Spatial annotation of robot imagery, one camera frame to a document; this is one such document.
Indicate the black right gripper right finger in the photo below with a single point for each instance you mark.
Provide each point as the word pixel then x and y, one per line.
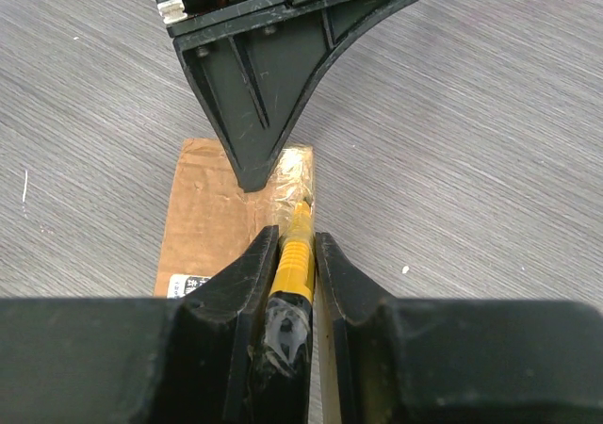
pixel 384 359

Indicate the yellow utility knife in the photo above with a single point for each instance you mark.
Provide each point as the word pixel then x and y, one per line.
pixel 282 358

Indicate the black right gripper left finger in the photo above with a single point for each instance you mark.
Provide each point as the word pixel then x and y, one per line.
pixel 137 360

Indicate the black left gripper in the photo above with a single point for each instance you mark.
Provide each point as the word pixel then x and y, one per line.
pixel 254 64

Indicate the brown cardboard express box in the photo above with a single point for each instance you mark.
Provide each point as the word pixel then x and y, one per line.
pixel 211 221

